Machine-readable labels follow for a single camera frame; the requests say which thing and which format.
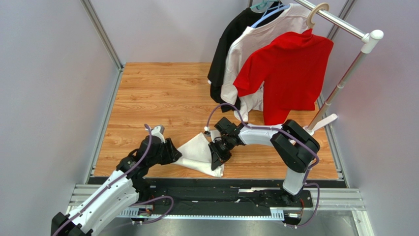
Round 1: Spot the white flower print t-shirt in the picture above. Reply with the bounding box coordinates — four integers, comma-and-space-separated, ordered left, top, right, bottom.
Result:
221, 3, 310, 121

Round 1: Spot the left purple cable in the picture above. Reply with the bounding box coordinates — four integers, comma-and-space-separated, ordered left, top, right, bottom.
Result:
52, 123, 175, 236

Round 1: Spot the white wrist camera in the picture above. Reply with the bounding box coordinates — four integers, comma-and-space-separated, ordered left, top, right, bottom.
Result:
151, 125, 166, 144
204, 126, 219, 140

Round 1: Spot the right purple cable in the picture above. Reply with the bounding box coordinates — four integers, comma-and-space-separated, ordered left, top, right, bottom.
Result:
205, 103, 321, 228

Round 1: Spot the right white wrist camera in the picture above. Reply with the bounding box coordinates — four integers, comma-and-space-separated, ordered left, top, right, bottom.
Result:
204, 126, 219, 140

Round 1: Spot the red t-shirt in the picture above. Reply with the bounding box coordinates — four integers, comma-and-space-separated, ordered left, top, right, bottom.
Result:
233, 29, 334, 125

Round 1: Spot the black t-shirt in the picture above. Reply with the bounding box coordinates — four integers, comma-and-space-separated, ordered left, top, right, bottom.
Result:
207, 2, 285, 113

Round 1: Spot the teal hanger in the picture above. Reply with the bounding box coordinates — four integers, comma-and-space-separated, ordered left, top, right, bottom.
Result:
249, 0, 282, 13

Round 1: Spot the white cloth napkin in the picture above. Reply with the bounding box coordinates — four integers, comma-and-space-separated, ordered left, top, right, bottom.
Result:
173, 133, 224, 178

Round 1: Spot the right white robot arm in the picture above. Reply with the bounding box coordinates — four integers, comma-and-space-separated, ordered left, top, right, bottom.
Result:
208, 117, 320, 196

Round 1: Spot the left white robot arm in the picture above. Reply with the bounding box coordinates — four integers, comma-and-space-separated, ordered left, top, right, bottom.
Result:
51, 135, 182, 236

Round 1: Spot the wooden hanger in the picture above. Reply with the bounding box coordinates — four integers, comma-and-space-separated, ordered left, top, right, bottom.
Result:
306, 2, 329, 29

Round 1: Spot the metal clothes rack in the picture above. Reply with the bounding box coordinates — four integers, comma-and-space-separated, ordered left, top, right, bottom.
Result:
302, 0, 384, 137

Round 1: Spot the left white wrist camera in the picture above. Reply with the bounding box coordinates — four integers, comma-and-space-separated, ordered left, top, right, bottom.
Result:
151, 125, 166, 144

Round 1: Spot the purple cable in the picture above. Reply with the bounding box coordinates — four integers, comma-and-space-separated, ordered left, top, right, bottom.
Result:
52, 123, 175, 236
205, 103, 321, 228

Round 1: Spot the blue hanger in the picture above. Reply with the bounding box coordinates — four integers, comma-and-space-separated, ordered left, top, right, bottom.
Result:
251, 4, 291, 29

